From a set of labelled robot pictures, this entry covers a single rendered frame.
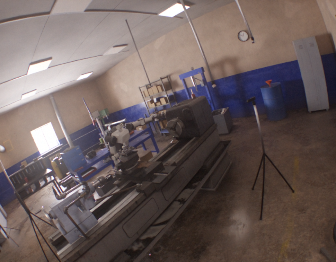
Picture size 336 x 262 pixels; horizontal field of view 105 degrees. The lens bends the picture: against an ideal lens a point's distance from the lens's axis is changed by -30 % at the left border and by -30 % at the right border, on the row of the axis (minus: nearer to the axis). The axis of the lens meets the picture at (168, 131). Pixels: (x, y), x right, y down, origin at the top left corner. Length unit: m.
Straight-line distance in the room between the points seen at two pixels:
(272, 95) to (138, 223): 4.11
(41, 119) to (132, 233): 7.68
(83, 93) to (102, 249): 8.74
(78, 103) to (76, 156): 6.04
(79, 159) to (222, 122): 3.42
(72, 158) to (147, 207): 2.22
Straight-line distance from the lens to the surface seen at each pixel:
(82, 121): 9.45
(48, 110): 9.04
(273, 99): 4.83
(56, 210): 1.66
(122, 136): 2.71
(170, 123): 2.57
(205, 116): 2.86
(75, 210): 1.68
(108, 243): 1.74
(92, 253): 1.70
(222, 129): 4.74
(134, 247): 1.94
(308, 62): 4.91
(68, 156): 3.71
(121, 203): 1.81
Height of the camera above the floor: 1.70
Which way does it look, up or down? 14 degrees down
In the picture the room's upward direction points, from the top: 21 degrees counter-clockwise
